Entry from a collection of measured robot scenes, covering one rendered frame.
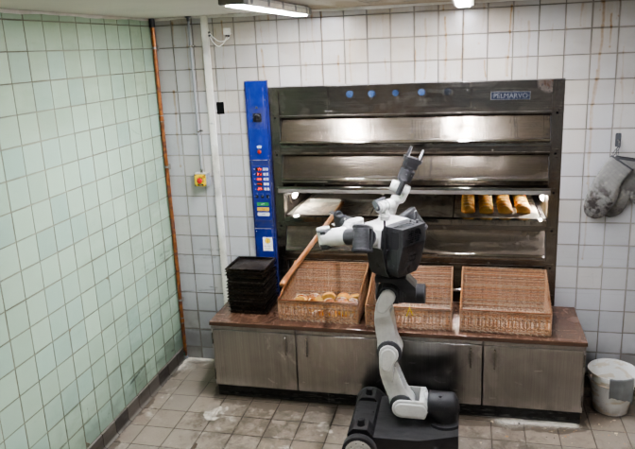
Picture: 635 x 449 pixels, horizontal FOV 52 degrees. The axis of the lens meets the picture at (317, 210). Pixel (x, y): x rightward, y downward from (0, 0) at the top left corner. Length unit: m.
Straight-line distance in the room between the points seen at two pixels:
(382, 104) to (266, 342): 1.78
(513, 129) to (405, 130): 0.69
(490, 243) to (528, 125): 0.83
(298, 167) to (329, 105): 0.49
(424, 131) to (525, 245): 1.02
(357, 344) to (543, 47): 2.21
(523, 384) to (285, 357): 1.53
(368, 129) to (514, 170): 1.00
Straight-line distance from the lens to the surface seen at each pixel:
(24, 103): 3.61
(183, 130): 4.81
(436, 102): 4.37
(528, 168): 4.43
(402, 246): 3.46
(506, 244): 4.55
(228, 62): 4.63
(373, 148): 4.44
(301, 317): 4.37
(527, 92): 4.38
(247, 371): 4.59
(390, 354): 3.81
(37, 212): 3.66
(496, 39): 4.34
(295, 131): 4.53
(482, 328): 4.22
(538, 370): 4.30
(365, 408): 4.16
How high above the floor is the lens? 2.36
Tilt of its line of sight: 14 degrees down
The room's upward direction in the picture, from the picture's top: 3 degrees counter-clockwise
